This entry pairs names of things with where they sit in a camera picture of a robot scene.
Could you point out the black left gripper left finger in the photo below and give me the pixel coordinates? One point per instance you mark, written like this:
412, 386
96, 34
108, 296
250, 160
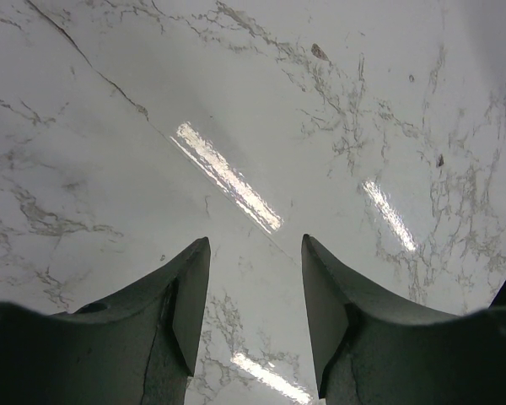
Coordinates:
136, 346

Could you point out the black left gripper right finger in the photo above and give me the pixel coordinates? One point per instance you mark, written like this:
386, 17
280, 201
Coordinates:
371, 346

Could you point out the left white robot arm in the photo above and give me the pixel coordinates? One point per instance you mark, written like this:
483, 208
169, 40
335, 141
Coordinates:
139, 345

